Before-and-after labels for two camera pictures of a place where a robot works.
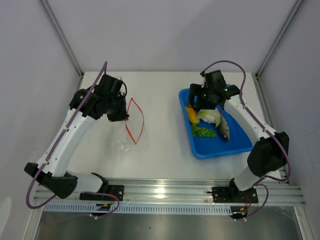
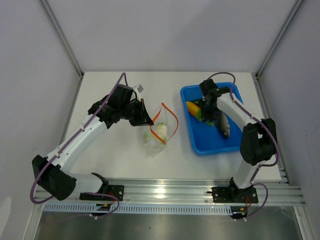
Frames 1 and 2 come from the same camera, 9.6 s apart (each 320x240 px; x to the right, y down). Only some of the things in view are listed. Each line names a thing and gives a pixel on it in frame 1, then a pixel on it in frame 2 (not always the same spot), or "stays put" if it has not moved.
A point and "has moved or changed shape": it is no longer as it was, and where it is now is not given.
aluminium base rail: [277, 192] stays put
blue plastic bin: [204, 147] stays put
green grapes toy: [198, 131] -> [210, 123]
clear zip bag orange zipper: [132, 129] -> [165, 123]
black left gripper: [121, 116] -> [143, 119]
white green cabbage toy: [210, 116] has moved or changed shape
